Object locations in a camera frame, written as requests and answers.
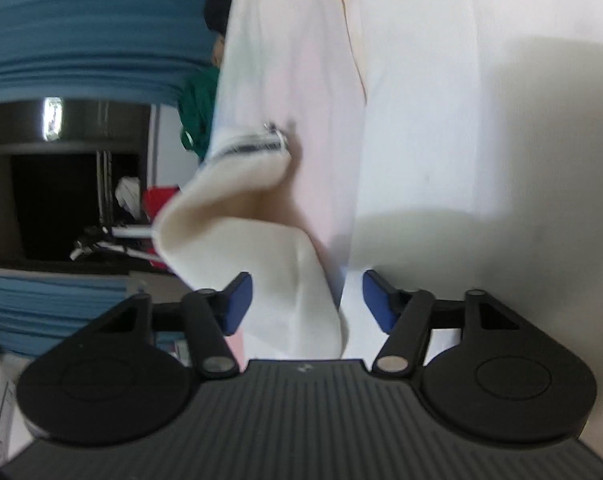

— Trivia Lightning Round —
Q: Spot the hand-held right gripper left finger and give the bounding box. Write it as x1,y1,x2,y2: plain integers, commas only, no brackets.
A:
88,272,254,379

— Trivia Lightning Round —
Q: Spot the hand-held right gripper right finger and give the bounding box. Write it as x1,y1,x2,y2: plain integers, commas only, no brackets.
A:
362,270,521,376

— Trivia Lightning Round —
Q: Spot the white zip-up jacket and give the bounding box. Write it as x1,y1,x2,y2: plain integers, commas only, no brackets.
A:
152,0,482,360

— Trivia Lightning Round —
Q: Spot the red cloth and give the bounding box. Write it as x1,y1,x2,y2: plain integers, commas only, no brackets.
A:
142,186,180,221

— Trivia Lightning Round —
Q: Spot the white cloth in cabinet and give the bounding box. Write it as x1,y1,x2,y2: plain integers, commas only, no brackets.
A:
114,176,142,221

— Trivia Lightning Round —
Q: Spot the green garment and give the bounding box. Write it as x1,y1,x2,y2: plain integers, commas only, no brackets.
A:
177,66,220,162

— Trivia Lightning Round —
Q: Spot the dark open cabinet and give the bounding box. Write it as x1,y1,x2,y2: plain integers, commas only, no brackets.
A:
0,101,182,277

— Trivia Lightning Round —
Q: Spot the blue pleated curtain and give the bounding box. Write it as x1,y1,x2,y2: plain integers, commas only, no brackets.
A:
0,0,222,106

